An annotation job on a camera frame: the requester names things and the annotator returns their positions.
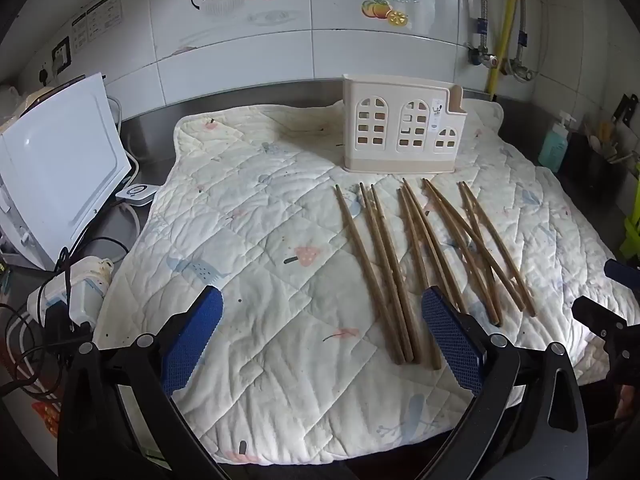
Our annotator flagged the metal valve with red knob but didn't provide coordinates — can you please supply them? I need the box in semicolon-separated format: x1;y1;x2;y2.
466;44;501;70

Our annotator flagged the white microwave oven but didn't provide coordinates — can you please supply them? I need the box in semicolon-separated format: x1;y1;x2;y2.
0;72;135;271

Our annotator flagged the teal soap dispenser bottle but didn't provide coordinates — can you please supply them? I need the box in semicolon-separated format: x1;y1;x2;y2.
538;112;577;172

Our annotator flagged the braided metal hose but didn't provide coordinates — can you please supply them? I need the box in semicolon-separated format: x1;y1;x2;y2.
476;0;490;52
516;0;531;63

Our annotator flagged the white quilted printed mat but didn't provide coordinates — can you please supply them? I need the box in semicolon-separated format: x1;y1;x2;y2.
92;100;640;466

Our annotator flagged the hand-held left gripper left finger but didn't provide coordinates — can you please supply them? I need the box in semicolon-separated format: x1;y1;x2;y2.
57;285;231;480

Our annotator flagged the red printed packet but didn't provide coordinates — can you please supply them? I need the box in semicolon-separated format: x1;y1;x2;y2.
31;399;62;439

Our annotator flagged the black utensil pot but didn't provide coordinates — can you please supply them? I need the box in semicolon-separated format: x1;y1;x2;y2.
565;132;619;192

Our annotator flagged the bunch of kitchen utensils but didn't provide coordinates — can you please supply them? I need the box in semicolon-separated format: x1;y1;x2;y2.
582;120;622;162

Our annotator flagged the brown wooden chopstick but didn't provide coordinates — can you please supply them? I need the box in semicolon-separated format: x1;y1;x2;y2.
401;178;468;313
370;183;423;363
457;181;502;325
462;180;528;312
358;182;417;365
396;187;443;371
426;179;537;317
402;187;458;306
334;184;406;366
422;178;503;327

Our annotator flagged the yellow gas pipe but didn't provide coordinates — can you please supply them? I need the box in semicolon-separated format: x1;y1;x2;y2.
486;0;527;97

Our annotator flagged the black kitchen knife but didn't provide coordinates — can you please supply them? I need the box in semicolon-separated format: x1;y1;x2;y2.
612;94;639;127

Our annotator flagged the small white round gadget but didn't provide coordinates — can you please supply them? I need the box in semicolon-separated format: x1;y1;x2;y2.
116;183;156;207

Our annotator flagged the pale plastic bag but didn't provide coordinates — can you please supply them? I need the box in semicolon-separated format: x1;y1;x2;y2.
0;85;42;126

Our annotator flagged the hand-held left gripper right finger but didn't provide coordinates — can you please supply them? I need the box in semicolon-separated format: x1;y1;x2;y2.
421;286;588;480

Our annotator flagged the cream plastic chopstick holder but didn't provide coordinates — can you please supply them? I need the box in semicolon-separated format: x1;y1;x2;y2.
341;74;465;175

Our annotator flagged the white power strip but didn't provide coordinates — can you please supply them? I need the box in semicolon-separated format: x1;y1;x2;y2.
27;255;114;327

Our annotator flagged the metal angle valve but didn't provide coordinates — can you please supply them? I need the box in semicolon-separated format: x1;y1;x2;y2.
501;56;535;84

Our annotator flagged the black wall socket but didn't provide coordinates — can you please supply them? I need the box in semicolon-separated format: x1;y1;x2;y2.
51;36;72;72

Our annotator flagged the black cable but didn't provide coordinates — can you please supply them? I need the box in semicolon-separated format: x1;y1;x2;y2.
0;239;131;401

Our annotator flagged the wall notice sticker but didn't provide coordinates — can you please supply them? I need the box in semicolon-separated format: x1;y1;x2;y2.
70;0;124;53

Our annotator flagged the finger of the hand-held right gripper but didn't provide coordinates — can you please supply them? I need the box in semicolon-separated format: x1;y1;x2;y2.
572;296;632;342
604;259;640;288

